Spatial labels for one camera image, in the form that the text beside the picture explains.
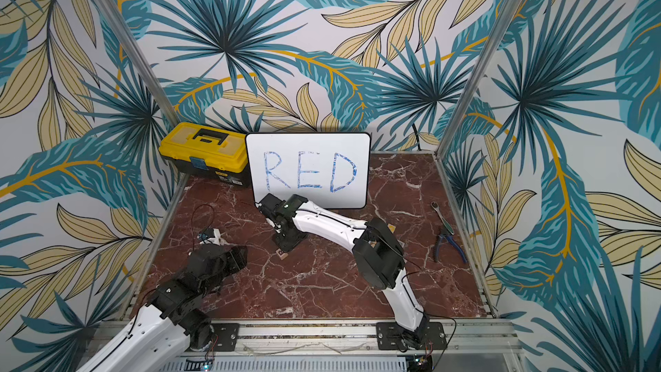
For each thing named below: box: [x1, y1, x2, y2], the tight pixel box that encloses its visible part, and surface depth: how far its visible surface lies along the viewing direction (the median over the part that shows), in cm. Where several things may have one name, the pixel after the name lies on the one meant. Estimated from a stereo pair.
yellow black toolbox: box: [158, 122, 252, 188], surface depth 100 cm
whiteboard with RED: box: [245, 132, 371, 210], surface depth 90 cm
